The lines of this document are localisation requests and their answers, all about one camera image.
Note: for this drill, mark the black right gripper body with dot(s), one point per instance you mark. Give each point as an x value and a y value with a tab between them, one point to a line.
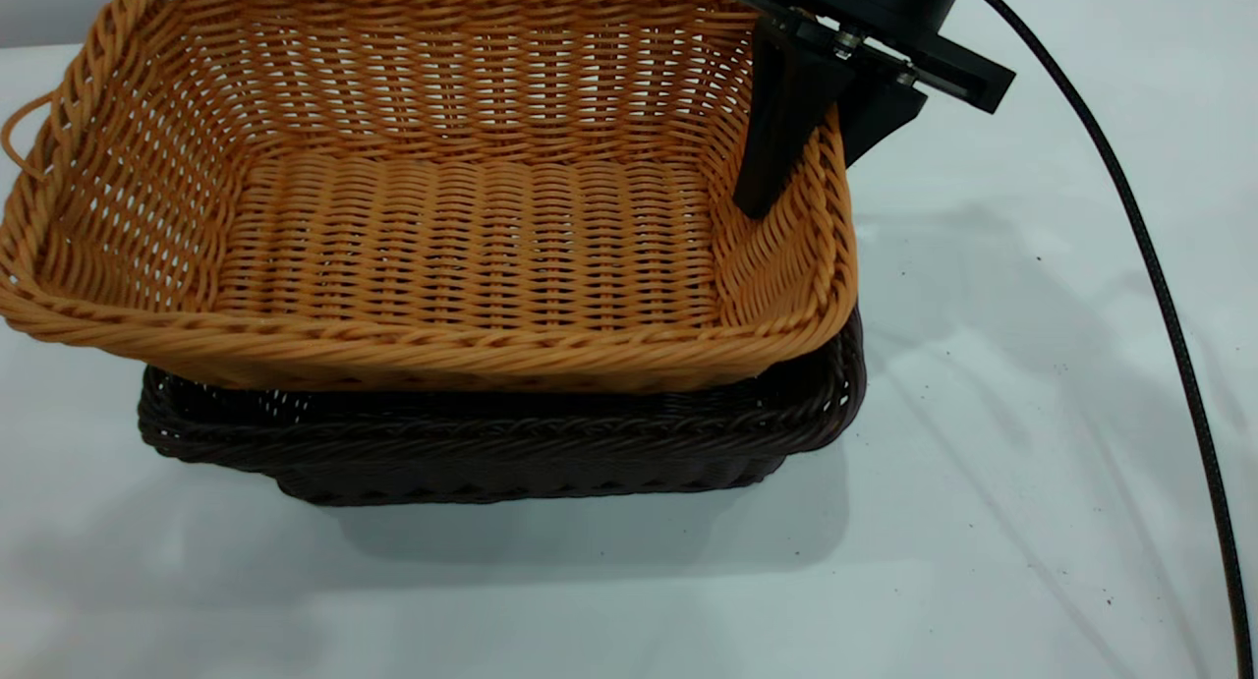
865	11

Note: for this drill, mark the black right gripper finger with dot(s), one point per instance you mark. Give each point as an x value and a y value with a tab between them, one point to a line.
776	119
880	109

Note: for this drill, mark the black woven basket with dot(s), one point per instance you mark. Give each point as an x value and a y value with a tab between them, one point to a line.
491	443

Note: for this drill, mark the orange woven basket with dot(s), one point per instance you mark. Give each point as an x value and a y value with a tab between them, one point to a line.
442	247

